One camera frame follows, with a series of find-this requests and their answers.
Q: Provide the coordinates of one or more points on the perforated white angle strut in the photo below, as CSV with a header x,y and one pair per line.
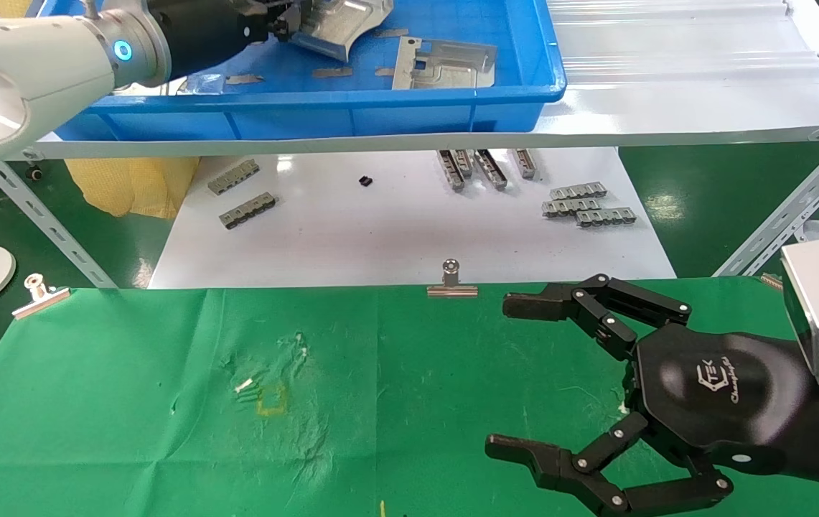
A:
x,y
43,215
789,215

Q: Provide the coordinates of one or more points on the blue plastic bin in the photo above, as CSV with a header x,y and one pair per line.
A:
x,y
380,118

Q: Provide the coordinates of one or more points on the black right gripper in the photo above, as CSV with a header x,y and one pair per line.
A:
x,y
718,395

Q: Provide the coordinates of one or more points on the small white scrap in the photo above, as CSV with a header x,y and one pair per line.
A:
x,y
244,385

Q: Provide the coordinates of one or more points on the clear plastic film scrap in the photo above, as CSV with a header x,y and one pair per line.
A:
x,y
207,84

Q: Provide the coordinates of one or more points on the grey tape strip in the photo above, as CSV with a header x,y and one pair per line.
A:
x,y
384,72
332,72
390,33
245,80

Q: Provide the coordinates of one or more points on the grey notched metal strip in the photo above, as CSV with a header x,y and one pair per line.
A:
x,y
247,211
526,164
606,217
567,208
233,177
490,169
578,191
451,172
464,162

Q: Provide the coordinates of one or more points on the black caster wheel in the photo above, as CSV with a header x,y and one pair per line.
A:
x,y
35,173

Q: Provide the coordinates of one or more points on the yellow mesh bag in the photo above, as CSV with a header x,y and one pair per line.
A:
x,y
129,187

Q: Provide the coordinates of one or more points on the white metal shelf board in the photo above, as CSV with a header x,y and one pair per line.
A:
x,y
667,100

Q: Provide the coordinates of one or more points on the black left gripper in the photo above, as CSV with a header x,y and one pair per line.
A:
x,y
240,29

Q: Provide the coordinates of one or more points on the green cloth mat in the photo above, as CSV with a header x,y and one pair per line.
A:
x,y
416,373

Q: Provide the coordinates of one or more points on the silver binder clip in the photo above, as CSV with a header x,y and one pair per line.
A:
x,y
39,298
452,290

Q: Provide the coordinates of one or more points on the white flat platform board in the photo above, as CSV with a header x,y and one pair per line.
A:
x,y
395,230

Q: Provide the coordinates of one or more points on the small ribbed metal piece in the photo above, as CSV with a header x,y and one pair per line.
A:
x,y
772,281

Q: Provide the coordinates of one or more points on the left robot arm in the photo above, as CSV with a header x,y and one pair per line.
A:
x,y
43,64

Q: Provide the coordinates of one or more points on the stamped sheet metal part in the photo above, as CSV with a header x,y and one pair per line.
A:
x,y
165,87
452,68
341,29

